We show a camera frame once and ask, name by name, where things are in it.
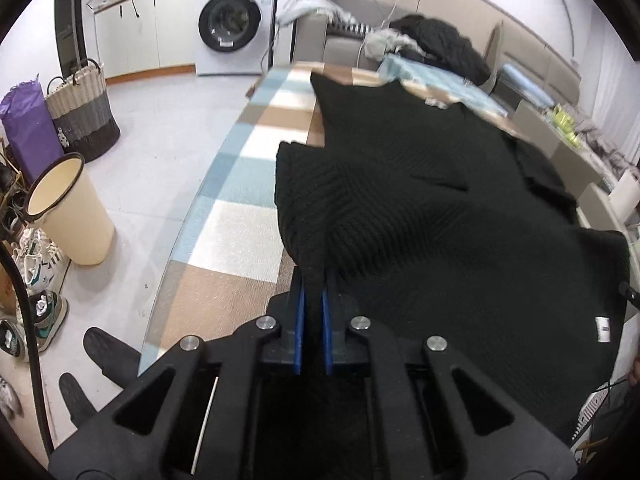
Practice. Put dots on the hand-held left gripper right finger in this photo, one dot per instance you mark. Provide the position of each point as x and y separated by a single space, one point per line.
327 330

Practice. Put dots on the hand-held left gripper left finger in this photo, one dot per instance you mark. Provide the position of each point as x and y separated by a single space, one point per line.
298 325

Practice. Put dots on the black knit sweater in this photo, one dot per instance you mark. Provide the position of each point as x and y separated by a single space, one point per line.
425 210

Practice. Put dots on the checked tablecloth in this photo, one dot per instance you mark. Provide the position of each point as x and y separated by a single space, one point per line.
235 220

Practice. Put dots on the cream waste bin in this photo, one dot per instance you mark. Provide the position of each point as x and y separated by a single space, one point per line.
75 220

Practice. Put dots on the grey green sneaker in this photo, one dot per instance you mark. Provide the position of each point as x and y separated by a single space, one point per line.
47 317

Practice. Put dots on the white green sneaker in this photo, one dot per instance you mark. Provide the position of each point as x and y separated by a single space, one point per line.
37 267

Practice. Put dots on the light blue checked cloth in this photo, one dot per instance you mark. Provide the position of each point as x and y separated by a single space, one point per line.
435 82

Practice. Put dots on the grey sofa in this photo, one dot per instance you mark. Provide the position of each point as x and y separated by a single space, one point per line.
340 50

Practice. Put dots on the grey cloth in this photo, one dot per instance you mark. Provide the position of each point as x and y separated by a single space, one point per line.
385 42

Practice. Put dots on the woven laundry basket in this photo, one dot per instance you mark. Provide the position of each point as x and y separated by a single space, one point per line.
82 115

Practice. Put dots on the black garment pile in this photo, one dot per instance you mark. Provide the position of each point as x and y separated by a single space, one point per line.
440 45

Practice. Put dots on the white washing machine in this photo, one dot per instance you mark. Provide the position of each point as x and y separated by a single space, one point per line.
235 25

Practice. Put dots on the pale grey garment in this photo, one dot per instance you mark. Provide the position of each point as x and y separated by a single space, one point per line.
310 7

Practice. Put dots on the white paper roll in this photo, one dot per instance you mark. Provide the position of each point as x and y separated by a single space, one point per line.
625 195

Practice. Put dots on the white base cabinet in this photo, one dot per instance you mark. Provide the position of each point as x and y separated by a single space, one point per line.
145 30

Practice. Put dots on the purple bag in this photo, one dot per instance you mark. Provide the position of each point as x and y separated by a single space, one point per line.
27 130

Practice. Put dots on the black tall cabinet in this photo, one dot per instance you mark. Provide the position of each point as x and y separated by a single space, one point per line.
67 35

